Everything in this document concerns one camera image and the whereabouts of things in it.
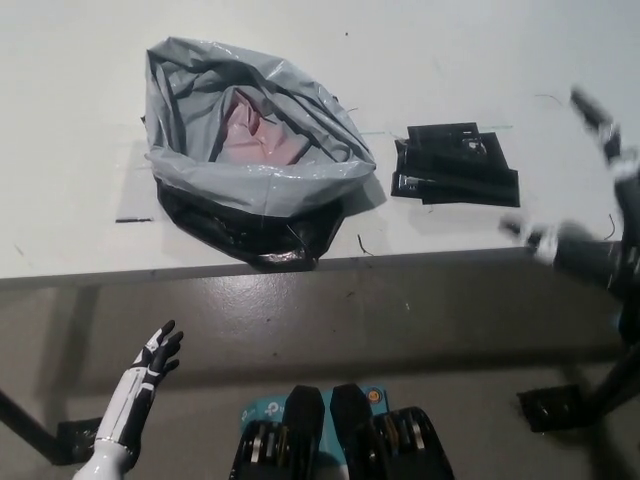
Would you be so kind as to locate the black and white right hand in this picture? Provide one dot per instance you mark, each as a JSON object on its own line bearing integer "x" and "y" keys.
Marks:
{"x": 595, "y": 250}

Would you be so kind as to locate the white and black left hand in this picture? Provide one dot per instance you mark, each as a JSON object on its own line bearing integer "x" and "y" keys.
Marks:
{"x": 131, "y": 390}

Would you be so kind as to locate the grey and black plastic bag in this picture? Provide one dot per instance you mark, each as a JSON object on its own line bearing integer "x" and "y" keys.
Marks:
{"x": 225, "y": 185}

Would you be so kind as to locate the black table leg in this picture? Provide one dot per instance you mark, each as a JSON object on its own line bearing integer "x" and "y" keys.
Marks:
{"x": 25, "y": 422}
{"x": 612, "y": 387}

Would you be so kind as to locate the pale grey flat sheet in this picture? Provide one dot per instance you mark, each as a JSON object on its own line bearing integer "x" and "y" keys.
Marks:
{"x": 131, "y": 200}

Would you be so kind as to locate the pink crumpled item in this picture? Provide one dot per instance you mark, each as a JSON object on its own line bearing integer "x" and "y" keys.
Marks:
{"x": 255, "y": 135}

